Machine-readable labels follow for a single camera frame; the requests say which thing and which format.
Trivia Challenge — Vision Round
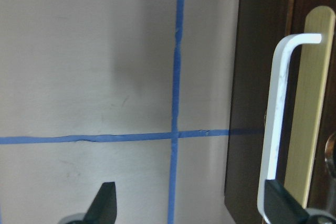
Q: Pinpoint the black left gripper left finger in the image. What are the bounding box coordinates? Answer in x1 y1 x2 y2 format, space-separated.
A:
83 182 117 224

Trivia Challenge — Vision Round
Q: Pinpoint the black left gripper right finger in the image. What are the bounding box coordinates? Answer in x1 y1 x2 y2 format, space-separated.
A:
264 179 309 223

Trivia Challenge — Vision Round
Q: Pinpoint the light wood drawer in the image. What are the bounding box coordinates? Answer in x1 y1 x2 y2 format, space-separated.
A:
285 6 335 208

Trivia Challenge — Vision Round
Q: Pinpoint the dark wooden drawer cabinet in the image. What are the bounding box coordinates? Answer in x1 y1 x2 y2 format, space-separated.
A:
224 0 335 223

